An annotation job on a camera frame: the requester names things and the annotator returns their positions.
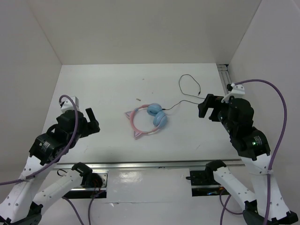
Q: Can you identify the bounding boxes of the purple cable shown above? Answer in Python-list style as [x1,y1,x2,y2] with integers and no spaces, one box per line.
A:
[0,95,104,225]
[219,79,287,225]

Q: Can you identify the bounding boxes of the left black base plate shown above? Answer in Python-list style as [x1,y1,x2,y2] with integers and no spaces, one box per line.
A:
[64,173,107,199]

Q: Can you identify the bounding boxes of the pink blue cat-ear headphones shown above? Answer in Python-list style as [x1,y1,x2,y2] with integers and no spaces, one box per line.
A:
[124,103,168,139]

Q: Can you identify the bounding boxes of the aluminium rail at front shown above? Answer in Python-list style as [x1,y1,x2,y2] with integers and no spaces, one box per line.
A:
[54,159,244,170]

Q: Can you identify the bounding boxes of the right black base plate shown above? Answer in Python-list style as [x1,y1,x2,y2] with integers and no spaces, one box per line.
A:
[186,171,225,197]

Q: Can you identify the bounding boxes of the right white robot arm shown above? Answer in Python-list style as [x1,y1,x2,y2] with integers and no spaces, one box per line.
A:
[198,94,299,225]

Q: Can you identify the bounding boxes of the aluminium rail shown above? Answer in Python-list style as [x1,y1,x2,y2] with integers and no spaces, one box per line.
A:
[54,159,244,170]
[217,64,232,94]

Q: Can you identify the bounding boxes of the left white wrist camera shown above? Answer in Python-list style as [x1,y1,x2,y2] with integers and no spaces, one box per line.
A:
[60,96,80,113]

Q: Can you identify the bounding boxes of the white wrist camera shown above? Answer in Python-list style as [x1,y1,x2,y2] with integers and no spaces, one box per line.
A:
[221,83,245,103]
[60,96,80,113]

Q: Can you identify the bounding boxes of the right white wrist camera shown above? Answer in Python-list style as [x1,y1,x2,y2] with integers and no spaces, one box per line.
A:
[221,83,245,103]

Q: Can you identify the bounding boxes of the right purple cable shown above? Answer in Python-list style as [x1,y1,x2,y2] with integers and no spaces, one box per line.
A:
[219,79,287,225]

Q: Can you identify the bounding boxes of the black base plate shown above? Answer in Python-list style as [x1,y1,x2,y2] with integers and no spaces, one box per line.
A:
[186,171,225,197]
[64,173,107,199]

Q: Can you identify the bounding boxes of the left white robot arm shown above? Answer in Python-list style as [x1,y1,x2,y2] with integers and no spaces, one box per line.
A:
[0,108,102,225]

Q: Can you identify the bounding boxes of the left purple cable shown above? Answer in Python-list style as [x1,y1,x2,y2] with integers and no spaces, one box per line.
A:
[0,95,104,225]

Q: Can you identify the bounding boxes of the aluminium rail at right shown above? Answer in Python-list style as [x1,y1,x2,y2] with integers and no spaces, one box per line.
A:
[217,64,232,94]

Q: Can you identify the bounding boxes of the thin black headphone cable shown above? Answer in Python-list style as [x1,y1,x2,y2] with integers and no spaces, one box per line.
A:
[164,74,205,111]

